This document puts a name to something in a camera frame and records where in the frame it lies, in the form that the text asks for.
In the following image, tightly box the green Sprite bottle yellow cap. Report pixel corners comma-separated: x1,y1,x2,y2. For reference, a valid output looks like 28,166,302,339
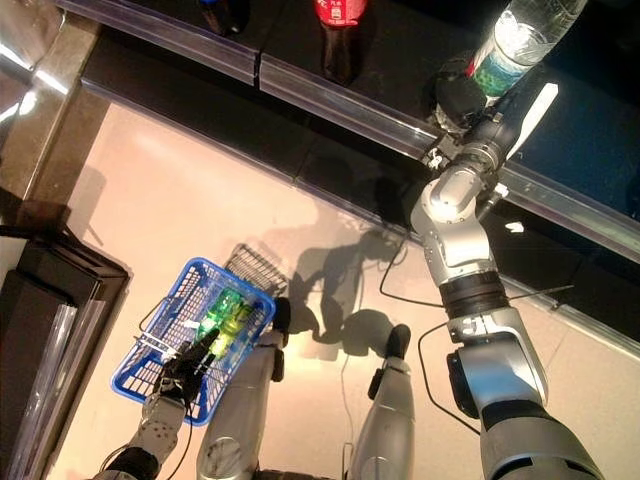
199,287,246,346
219,297,259,354

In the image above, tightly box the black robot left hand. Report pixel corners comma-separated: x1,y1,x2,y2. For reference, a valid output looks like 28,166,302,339
152,328,222,402

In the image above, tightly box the blue plastic shopping basket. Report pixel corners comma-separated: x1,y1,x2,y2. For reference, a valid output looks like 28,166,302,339
109,256,277,427

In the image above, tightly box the black shelf base plinth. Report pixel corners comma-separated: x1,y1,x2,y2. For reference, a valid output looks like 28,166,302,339
79,24,640,361

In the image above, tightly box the water bottle green red label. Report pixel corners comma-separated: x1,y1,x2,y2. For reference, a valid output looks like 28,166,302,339
467,0,589,99

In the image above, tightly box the silver robot right leg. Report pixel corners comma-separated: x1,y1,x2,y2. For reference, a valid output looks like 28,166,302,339
349,323,417,480

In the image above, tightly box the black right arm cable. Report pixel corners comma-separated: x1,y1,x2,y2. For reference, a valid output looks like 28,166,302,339
377,239,484,436

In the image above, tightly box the black shelf board clear rail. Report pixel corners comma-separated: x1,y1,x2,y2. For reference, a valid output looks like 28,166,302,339
255,0,640,254
54,0,264,87

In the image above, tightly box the black low display shelf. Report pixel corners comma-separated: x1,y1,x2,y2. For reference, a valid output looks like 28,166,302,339
0,199,132,480

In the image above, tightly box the silver black robot right hand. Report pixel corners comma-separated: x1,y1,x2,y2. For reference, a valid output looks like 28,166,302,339
427,57,560,162

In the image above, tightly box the Coca-Cola bottle red label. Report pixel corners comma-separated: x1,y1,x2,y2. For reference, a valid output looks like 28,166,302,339
312,0,372,84

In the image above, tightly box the metal wire basket handle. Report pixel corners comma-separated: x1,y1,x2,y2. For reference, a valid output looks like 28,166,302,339
137,294,176,361

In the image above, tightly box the small Pepsi cola bottle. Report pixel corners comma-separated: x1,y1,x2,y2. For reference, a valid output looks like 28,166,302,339
198,0,244,35

